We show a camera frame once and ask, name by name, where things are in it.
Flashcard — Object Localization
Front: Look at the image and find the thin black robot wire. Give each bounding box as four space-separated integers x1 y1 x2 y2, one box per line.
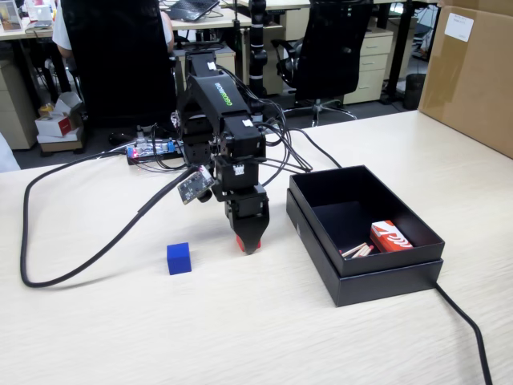
256 98 314 174

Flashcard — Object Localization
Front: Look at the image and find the black trash bin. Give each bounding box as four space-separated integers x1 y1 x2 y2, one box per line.
403 73 427 111

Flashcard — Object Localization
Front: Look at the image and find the black box inner tray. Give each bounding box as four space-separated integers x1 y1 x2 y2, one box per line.
289 164 446 278

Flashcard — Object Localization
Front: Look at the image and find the smooth black power cable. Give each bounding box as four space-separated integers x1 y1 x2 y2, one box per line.
433 282 495 385

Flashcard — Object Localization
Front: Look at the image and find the red white matchbox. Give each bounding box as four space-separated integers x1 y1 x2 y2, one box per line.
369 220 414 253

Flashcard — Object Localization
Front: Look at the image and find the robot controller circuit board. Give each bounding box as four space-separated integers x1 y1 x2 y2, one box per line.
126 138 185 166

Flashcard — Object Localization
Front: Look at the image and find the black jointed pole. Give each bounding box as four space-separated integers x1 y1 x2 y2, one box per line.
247 0 269 96

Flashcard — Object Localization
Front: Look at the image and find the wooden matchstick red head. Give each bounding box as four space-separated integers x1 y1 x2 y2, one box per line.
345 244 372 260
340 241 366 257
352 244 377 260

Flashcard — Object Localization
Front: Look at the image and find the thick black sleeved cable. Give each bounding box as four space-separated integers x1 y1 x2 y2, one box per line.
19 148 197 289

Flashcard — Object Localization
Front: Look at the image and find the blue cube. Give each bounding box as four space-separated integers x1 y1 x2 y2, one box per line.
166 241 192 276

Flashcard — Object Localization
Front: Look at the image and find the small picture frame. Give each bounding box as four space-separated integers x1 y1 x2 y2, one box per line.
0 0 23 32

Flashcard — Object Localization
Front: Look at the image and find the red cube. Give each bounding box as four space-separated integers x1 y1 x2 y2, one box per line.
235 235 263 253

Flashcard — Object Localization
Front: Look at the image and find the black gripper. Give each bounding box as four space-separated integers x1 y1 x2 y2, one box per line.
212 183 270 256

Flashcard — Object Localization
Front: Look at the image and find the black laptop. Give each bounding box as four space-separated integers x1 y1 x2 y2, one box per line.
166 0 220 22

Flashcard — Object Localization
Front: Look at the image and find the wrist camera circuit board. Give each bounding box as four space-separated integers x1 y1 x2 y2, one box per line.
176 167 215 206

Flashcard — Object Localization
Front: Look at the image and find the beige drawer pedestal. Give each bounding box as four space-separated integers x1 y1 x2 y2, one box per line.
343 30 394 106
0 59 40 150

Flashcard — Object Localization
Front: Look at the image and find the open white carton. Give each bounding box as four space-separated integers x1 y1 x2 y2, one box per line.
39 91 85 121

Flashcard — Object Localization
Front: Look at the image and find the black mesh chair occupied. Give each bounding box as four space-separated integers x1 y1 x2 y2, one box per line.
59 0 177 128

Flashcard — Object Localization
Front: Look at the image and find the black open box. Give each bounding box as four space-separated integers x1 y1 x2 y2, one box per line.
285 188 445 308

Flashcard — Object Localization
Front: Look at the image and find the black mesh chair empty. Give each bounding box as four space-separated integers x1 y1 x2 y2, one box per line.
271 0 374 126

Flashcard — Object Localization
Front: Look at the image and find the black robot signal cable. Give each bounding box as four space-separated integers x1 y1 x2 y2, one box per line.
256 122 344 169

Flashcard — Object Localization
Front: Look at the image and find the white carton red print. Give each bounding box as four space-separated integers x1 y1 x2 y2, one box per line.
34 111 84 140

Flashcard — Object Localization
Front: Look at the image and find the large brown cardboard box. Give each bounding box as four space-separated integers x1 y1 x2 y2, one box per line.
417 0 513 160

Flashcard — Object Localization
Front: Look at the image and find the beige office desk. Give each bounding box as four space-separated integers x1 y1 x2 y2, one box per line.
222 0 442 101
0 6 254 41

